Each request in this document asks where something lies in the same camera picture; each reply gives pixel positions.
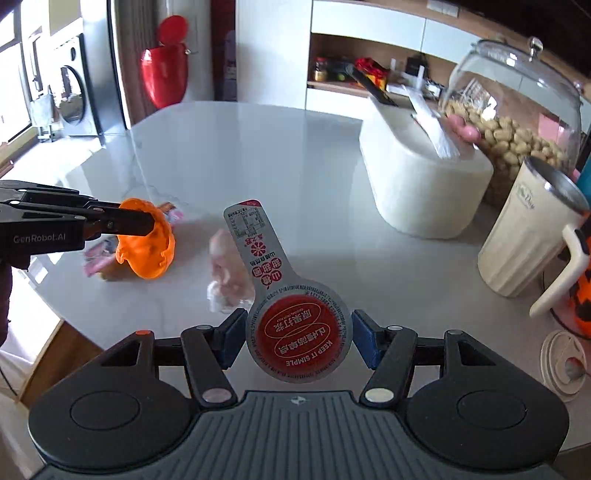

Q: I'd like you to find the black handle utensil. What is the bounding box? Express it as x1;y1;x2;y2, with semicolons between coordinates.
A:
345;65;398;108

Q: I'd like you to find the glass jar of peanuts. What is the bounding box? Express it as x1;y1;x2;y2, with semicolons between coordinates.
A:
438;38;583;208

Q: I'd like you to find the crumpled clear plastic wrapper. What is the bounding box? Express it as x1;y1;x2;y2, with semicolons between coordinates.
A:
208;228;257;315

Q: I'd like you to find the purple patterned object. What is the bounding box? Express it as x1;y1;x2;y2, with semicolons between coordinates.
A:
223;30;238;102

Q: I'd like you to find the orange pumpkin bucket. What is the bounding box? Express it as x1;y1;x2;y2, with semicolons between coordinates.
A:
551;240;591;340

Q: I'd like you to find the jelly cup with red lid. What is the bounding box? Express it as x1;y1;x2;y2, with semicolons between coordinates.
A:
223;199;355;384

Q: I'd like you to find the front-loading washing machine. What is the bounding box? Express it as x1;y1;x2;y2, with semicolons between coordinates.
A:
46;32;107;137

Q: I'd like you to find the beige curtain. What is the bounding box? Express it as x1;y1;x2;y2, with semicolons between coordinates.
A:
122;0;160;127

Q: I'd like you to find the red yellow package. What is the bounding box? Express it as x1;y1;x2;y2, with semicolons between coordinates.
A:
355;57;389;89

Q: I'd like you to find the red trash bin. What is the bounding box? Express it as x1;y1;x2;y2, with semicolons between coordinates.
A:
141;15;191;110

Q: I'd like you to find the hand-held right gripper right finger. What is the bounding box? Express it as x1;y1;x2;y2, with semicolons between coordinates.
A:
352;310;495;409

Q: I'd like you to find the small rack with cloth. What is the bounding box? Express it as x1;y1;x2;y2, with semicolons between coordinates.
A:
30;95;58;139

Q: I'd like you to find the cream mug with handle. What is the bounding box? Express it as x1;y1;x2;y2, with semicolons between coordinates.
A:
478;156;591;330

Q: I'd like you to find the toy figurine in clear wrapper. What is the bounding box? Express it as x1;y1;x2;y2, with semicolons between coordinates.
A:
83;202;185;281

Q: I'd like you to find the white oval box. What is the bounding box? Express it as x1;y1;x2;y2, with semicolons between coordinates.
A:
359;99;495;240

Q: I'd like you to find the white cup lid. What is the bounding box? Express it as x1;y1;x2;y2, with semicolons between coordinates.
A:
540;330;591;398

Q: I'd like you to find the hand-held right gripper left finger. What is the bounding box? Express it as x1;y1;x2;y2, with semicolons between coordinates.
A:
99;308;250;409

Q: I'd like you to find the orange capsule half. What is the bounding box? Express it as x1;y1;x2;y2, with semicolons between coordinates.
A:
115;198;177;280

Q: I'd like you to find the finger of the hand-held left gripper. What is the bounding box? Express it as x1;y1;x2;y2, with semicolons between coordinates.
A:
0;204;156;241
0;180;105;210

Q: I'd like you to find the white shelf cabinet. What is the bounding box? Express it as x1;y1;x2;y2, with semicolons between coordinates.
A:
305;0;591;121

